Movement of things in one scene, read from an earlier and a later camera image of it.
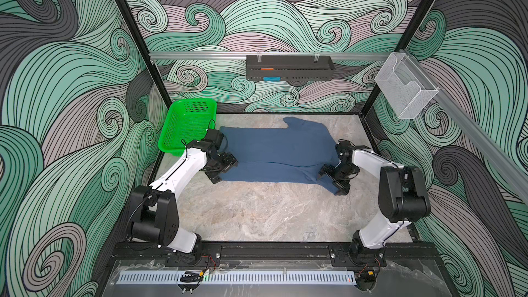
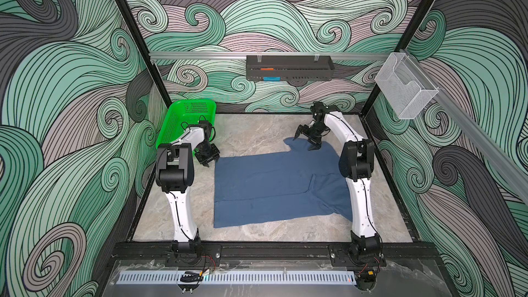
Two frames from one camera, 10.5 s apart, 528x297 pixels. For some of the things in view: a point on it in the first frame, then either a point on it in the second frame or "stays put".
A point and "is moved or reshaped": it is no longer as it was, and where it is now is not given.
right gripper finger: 324,168 → 298,131
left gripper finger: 231,161 → 216,150
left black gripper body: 218,163 → 206,151
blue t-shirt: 292,155 is moved or reshaped
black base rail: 276,251 stays put
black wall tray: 265,68 stays put
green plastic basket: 187,120 stays put
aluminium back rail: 270,55 stays put
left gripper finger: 214,176 → 203,161
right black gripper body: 343,173 → 316,133
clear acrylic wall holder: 405,86 stays put
